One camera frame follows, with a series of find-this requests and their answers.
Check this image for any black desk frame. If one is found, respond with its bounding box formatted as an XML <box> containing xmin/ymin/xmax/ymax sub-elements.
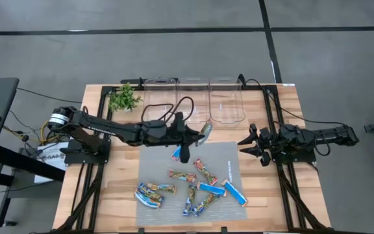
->
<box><xmin>0</xmin><ymin>144</ymin><xmax>66</xmax><ymax>228</ymax></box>

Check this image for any black looped gripper cable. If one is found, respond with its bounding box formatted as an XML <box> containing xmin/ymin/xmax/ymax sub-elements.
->
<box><xmin>140</xmin><ymin>96</ymin><xmax>195</xmax><ymax>124</ymax></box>

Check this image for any black aluminium table frame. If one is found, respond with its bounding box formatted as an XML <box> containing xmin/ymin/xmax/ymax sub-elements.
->
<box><xmin>52</xmin><ymin>75</ymin><xmax>332</xmax><ymax>234</ymax></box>

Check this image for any grey woven mat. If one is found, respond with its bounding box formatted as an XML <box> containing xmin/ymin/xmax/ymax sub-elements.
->
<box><xmin>136</xmin><ymin>141</ymin><xmax>249</xmax><ymax>228</ymax></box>

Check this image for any green plant in white pot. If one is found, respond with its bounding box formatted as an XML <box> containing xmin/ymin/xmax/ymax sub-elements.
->
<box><xmin>108</xmin><ymin>83</ymin><xmax>143</xmax><ymax>113</ymax></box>

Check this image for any silver wrapper granola bar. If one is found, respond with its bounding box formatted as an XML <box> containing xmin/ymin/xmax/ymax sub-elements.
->
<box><xmin>195</xmin><ymin>120</ymin><xmax>214</xmax><ymax>147</ymax></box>

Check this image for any short black arm cable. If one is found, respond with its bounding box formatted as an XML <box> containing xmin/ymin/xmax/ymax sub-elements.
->
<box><xmin>315</xmin><ymin>131</ymin><xmax>331</xmax><ymax>157</ymax></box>

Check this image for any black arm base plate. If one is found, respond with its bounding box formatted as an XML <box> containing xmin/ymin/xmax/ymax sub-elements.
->
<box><xmin>64</xmin><ymin>139</ymin><xmax>112</xmax><ymax>165</ymax></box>
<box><xmin>271</xmin><ymin>151</ymin><xmax>318</xmax><ymax>164</ymax></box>

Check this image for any white box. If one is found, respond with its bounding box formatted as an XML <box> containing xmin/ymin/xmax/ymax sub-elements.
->
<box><xmin>33</xmin><ymin>141</ymin><xmax>71</xmax><ymax>185</ymax></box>

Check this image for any clear plastic bin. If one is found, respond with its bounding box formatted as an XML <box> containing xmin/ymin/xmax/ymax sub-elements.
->
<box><xmin>176</xmin><ymin>77</ymin><xmax>212</xmax><ymax>126</ymax></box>
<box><xmin>208</xmin><ymin>77</ymin><xmax>246</xmax><ymax>124</ymax></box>
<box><xmin>143</xmin><ymin>77</ymin><xmax>179</xmax><ymax>125</ymax></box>

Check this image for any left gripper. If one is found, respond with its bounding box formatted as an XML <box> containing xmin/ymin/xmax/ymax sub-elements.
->
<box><xmin>167</xmin><ymin>112</ymin><xmax>206</xmax><ymax>164</ymax></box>

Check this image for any light blue granola bar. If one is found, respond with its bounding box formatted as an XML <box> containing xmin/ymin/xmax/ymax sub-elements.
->
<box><xmin>196</xmin><ymin>181</ymin><xmax>227</xmax><ymax>198</ymax></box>
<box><xmin>170</xmin><ymin>145</ymin><xmax>183</xmax><ymax>163</ymax></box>
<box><xmin>221</xmin><ymin>179</ymin><xmax>249</xmax><ymax>208</ymax></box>

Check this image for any oatmeal raisin granola bar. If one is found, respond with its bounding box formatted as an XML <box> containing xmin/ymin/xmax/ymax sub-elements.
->
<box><xmin>182</xmin><ymin>185</ymin><xmax>198</xmax><ymax>216</ymax></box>
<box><xmin>134</xmin><ymin>190</ymin><xmax>162</xmax><ymax>209</ymax></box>
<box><xmin>192</xmin><ymin>192</ymin><xmax>221</xmax><ymax>217</ymax></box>
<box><xmin>136</xmin><ymin>183</ymin><xmax>166</xmax><ymax>204</ymax></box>

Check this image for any long black cable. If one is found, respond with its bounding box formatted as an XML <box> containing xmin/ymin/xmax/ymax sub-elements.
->
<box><xmin>237</xmin><ymin>73</ymin><xmax>349</xmax><ymax>127</ymax></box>

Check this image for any black floor cable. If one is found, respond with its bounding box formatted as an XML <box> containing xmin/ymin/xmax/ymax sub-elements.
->
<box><xmin>16</xmin><ymin>87</ymin><xmax>74</xmax><ymax>104</ymax></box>

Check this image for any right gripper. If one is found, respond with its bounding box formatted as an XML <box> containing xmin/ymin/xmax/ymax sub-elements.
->
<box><xmin>238</xmin><ymin>123</ymin><xmax>274</xmax><ymax>167</ymax></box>

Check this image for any yellow cable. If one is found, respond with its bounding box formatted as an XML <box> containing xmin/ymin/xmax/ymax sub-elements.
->
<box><xmin>3</xmin><ymin>120</ymin><xmax>60</xmax><ymax>146</ymax></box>

